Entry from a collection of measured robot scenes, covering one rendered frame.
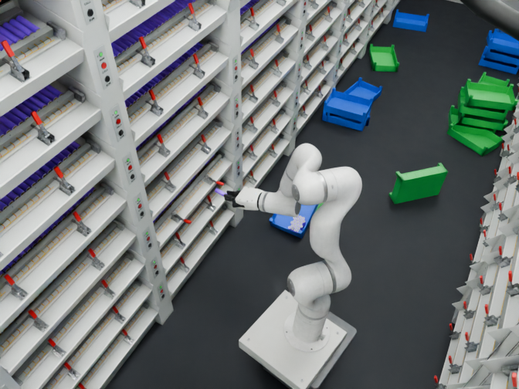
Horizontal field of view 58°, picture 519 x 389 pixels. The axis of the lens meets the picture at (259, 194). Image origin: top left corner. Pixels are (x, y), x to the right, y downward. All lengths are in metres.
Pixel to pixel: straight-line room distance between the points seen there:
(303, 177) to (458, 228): 1.68
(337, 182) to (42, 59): 0.87
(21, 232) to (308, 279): 0.90
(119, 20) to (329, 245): 0.93
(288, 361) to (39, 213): 1.08
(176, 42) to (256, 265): 1.33
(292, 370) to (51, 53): 1.37
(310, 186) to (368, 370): 1.17
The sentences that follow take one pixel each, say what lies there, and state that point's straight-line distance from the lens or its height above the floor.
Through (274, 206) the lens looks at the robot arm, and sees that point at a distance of 1.89.
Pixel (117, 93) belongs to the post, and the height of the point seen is 1.30.
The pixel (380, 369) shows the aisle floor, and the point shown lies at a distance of 2.38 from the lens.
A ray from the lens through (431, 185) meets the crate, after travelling 3.02.
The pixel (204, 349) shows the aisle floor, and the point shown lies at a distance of 2.35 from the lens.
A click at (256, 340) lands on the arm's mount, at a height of 0.34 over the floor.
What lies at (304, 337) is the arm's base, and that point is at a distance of 1.96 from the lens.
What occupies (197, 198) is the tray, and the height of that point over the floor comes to 0.52.
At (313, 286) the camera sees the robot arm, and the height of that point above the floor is 0.73.
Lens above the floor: 2.12
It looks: 47 degrees down
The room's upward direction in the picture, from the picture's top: 1 degrees clockwise
